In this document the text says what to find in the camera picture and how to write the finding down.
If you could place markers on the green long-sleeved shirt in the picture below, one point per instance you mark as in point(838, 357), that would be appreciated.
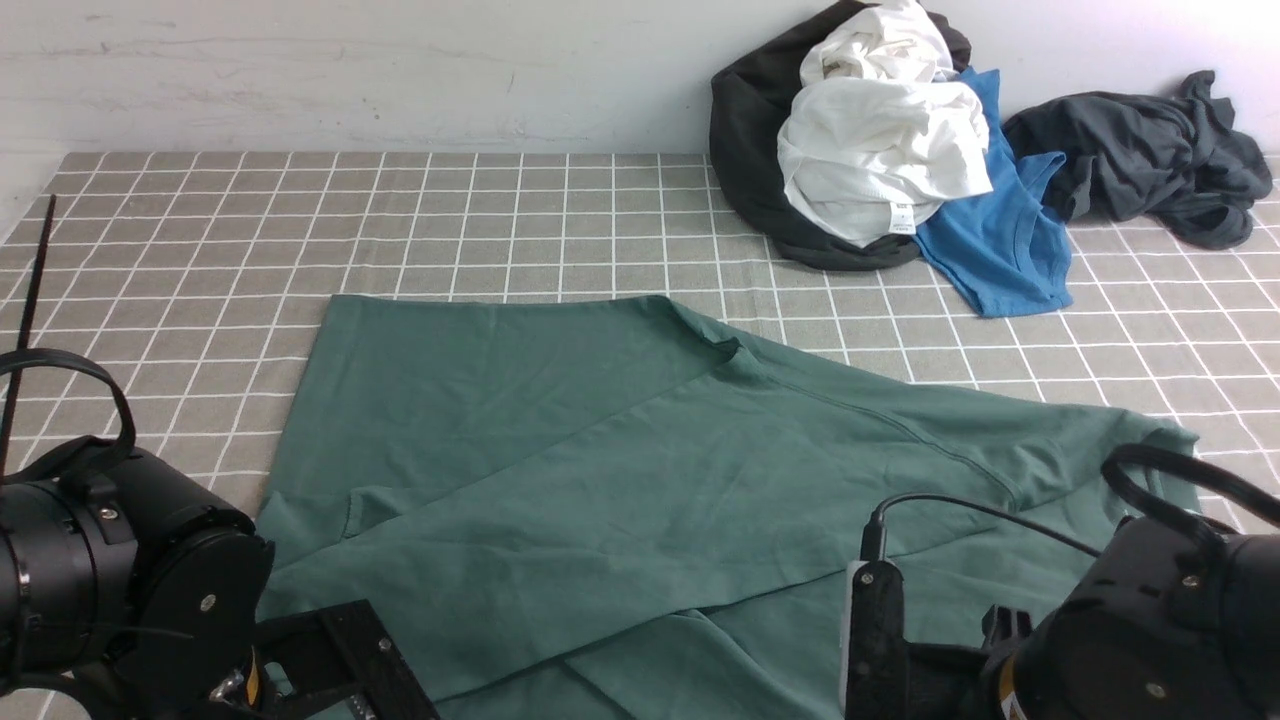
point(626, 509)

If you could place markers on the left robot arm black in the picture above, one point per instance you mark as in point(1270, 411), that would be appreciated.
point(129, 586)

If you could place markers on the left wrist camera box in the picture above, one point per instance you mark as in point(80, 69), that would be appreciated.
point(337, 658)

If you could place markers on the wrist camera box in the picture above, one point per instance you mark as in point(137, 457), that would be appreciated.
point(337, 658)
point(875, 665)

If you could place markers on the dark grey crumpled garment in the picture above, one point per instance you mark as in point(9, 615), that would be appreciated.
point(1177, 159)

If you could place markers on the white crumpled shirt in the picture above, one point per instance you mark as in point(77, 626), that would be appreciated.
point(882, 132)

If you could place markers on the blue shirt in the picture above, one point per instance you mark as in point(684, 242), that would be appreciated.
point(1006, 253)

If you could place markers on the grey checkered tablecloth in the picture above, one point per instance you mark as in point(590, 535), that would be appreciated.
point(198, 280)

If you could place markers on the black garment under white shirt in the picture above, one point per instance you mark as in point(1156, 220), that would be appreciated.
point(751, 99)

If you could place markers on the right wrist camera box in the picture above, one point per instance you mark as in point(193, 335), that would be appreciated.
point(875, 665)

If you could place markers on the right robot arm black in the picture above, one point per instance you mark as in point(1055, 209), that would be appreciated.
point(1158, 628)

